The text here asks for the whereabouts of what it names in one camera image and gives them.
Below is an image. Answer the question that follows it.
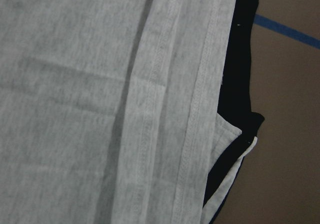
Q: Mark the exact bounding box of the grey cartoon print t-shirt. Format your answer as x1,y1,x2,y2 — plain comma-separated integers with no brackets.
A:
0,0,264,223

